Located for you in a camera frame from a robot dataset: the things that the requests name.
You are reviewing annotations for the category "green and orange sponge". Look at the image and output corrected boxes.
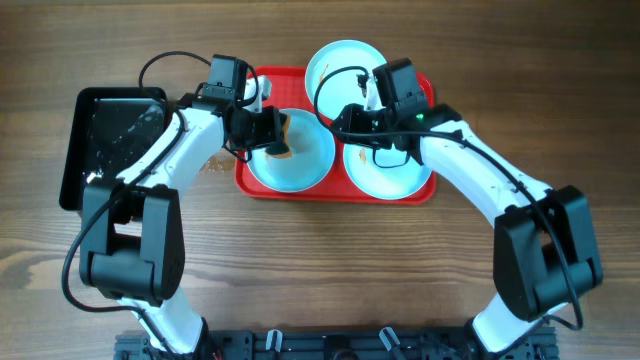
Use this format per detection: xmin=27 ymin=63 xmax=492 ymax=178
xmin=265 ymin=114 xmax=293 ymax=159

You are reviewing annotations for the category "light blue plate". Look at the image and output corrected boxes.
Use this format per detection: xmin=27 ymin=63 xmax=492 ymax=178
xmin=305 ymin=40 xmax=387 ymax=119
xmin=248 ymin=108 xmax=336 ymax=193
xmin=343 ymin=144 xmax=432 ymax=200

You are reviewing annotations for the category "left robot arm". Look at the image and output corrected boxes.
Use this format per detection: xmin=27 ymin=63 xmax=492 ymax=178
xmin=61 ymin=55 xmax=289 ymax=359

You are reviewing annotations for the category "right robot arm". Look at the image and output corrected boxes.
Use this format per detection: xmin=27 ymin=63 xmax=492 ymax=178
xmin=327 ymin=58 xmax=604 ymax=359

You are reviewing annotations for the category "red plastic tray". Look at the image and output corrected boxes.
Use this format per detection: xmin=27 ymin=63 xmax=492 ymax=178
xmin=234 ymin=65 xmax=437 ymax=205

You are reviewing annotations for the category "black water tub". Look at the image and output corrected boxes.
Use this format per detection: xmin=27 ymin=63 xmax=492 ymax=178
xmin=59 ymin=87 xmax=167 ymax=211

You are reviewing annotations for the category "left black cable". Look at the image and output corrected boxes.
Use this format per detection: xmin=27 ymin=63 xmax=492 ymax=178
xmin=60 ymin=50 xmax=261 ymax=360

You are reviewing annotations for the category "black cable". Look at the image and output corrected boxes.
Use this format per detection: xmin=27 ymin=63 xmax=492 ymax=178
xmin=60 ymin=50 xmax=261 ymax=360
xmin=313 ymin=65 xmax=585 ymax=332

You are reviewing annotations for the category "right black cable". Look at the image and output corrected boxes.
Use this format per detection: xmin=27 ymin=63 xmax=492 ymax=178
xmin=313 ymin=65 xmax=585 ymax=332

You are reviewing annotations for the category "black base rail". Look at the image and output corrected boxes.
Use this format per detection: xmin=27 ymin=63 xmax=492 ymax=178
xmin=113 ymin=327 xmax=560 ymax=360

